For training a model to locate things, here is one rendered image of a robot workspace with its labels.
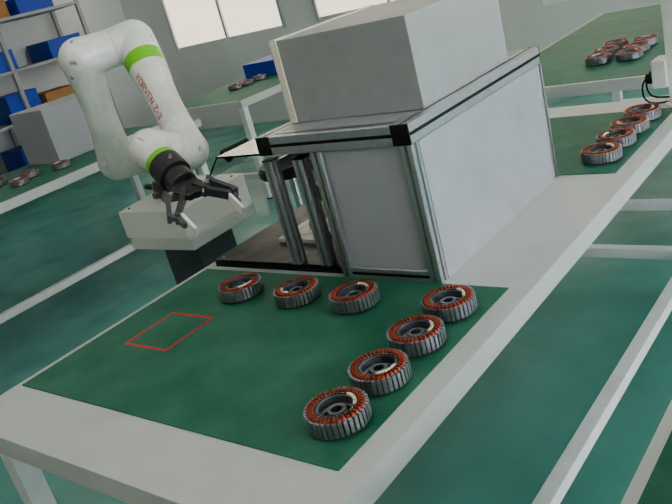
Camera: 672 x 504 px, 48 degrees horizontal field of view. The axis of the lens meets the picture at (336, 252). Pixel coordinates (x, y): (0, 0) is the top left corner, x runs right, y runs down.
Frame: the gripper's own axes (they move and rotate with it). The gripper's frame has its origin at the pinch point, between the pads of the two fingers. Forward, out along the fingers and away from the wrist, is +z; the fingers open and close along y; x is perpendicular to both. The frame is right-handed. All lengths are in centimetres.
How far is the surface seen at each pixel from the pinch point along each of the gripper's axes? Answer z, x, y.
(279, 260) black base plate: 4.7, -18.3, -15.2
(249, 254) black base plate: -7.7, -25.2, -13.9
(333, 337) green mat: 46.8, 2.6, 1.5
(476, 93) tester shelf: 25, 30, -56
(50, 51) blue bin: -618, -296, -168
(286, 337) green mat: 37.9, -2.4, 6.9
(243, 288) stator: 12.4, -12.7, 1.2
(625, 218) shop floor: 3, -104, -221
